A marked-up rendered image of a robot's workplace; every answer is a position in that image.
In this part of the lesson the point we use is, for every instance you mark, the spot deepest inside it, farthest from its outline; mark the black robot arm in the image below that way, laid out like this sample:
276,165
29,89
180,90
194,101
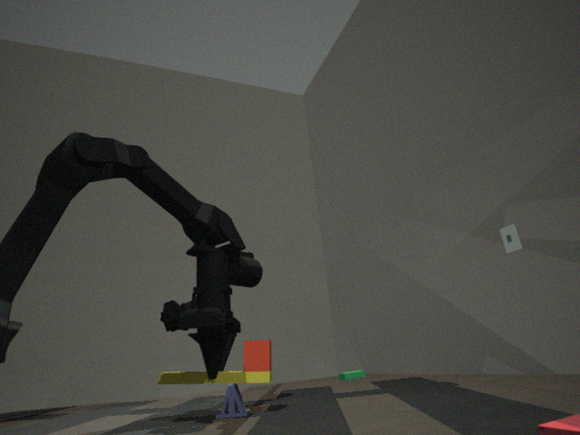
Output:
81,158

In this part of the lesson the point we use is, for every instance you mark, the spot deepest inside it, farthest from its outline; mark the green rectangular block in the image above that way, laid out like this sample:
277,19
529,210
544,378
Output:
351,375

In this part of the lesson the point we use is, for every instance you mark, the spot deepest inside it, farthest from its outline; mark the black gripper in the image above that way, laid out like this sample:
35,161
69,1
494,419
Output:
216,327

